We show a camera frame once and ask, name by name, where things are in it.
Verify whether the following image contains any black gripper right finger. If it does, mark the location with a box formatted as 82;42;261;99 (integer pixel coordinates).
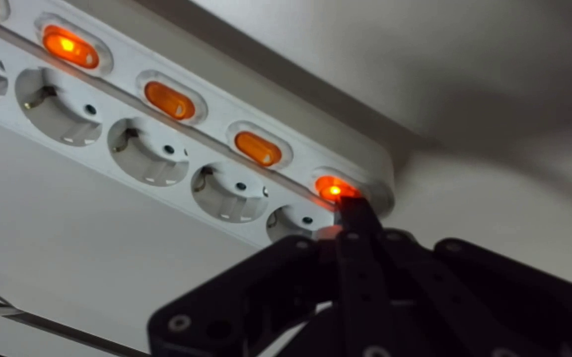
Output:
358;196;572;357

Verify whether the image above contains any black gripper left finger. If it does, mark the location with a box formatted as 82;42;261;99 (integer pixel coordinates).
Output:
148;196;368;357

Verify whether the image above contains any white six-socket power strip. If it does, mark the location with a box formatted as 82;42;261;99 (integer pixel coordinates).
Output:
0;0;398;250

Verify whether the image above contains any white power strip cable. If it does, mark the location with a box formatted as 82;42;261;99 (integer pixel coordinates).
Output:
0;276;154;357

